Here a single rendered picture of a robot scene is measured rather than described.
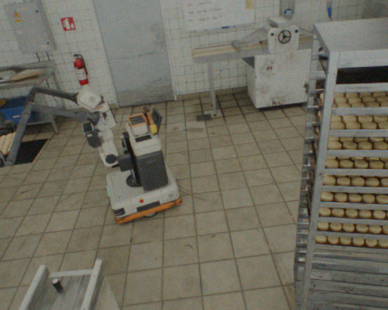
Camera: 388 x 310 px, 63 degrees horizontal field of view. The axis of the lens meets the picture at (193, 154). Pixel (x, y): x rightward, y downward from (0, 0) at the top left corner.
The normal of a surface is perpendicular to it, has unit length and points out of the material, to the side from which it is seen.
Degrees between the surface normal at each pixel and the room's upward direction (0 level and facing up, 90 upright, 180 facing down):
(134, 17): 90
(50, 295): 0
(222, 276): 0
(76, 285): 0
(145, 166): 90
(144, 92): 90
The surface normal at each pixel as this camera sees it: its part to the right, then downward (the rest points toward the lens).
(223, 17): 0.07, 0.52
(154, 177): 0.33, 0.47
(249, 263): -0.11, -0.84
